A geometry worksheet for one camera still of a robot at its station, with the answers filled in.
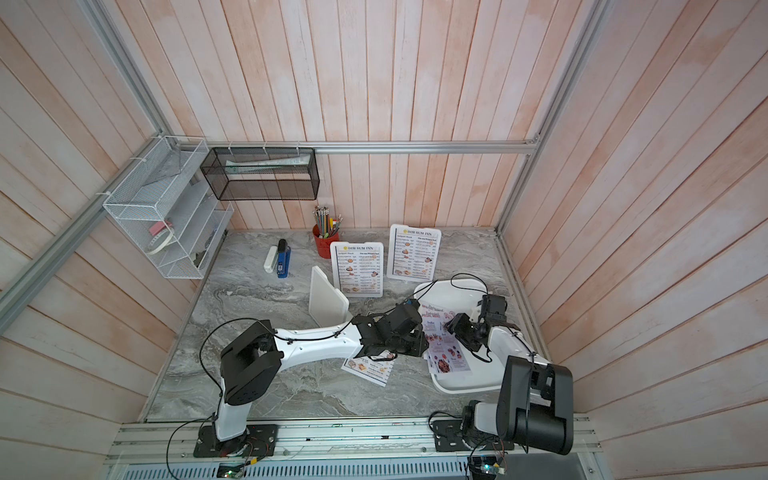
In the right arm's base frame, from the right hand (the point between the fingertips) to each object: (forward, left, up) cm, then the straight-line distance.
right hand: (452, 326), depth 92 cm
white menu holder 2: (+14, +38, +12) cm, 42 cm away
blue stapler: (+25, +59, +2) cm, 64 cm away
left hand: (-11, +10, +6) cm, 15 cm away
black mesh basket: (+39, +62, +29) cm, 79 cm away
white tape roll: (+11, +84, +27) cm, 89 cm away
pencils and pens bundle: (+32, +43, +13) cm, 55 cm away
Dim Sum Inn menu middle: (+14, +30, +11) cm, 35 cm away
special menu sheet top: (-10, +4, +3) cm, 11 cm away
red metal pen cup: (+27, +44, +8) cm, 52 cm away
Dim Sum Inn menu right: (+22, +12, +11) cm, 27 cm away
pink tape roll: (+15, +85, +29) cm, 91 cm away
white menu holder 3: (+21, +20, +9) cm, 30 cm away
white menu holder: (-2, +37, +16) cm, 40 cm away
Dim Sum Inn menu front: (-13, +24, -1) cm, 27 cm away
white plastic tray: (+12, -5, -2) cm, 13 cm away
